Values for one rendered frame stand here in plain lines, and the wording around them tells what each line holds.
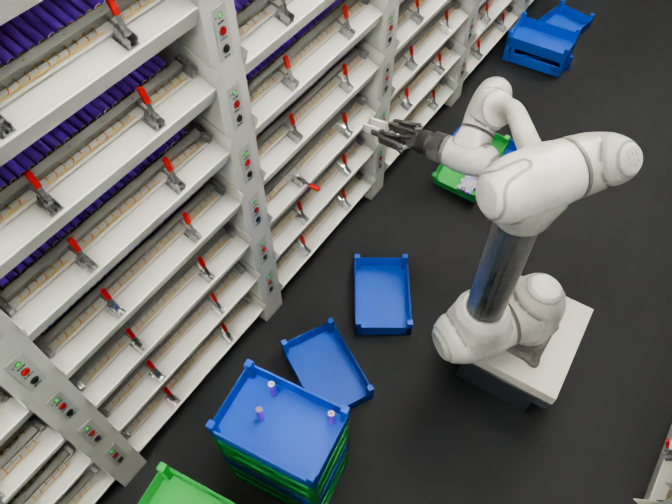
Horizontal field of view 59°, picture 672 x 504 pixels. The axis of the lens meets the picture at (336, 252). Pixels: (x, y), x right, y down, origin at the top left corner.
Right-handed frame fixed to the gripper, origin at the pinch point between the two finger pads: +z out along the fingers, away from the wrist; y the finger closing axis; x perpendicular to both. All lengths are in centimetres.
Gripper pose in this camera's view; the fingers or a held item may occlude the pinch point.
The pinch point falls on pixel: (375, 126)
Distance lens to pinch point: 193.7
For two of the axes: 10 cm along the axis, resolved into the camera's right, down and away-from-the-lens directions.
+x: -1.4, -6.4, -7.6
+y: 5.7, -6.7, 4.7
